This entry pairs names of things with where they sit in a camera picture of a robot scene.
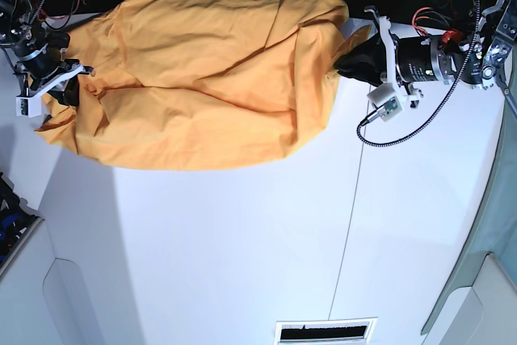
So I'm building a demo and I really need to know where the braided camera cable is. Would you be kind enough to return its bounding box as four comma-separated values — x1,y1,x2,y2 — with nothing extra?
355,0,485,147

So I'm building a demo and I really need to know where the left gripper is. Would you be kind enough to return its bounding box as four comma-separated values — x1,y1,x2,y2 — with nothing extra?
334,6,460,109

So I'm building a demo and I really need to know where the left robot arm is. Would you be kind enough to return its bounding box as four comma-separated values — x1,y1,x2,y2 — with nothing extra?
334,0,516,124

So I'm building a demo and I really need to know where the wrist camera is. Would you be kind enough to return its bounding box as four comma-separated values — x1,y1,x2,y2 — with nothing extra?
15,96,43,118
367,82,404,122

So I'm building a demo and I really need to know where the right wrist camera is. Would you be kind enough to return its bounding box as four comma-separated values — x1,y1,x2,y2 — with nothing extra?
15,96,43,118

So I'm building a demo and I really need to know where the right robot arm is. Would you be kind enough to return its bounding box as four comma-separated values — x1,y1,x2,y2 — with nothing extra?
1,0,94,117

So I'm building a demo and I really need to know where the yellow t-shirt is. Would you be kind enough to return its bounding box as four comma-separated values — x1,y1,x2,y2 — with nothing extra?
38,0,370,171

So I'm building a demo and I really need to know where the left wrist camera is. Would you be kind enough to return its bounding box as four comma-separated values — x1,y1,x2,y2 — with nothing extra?
367,82,404,122

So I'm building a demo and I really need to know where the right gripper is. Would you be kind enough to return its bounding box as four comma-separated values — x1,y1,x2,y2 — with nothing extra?
14,32,94,107

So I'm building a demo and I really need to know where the bin with blue items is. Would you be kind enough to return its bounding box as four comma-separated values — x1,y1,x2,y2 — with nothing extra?
1,173,42,268

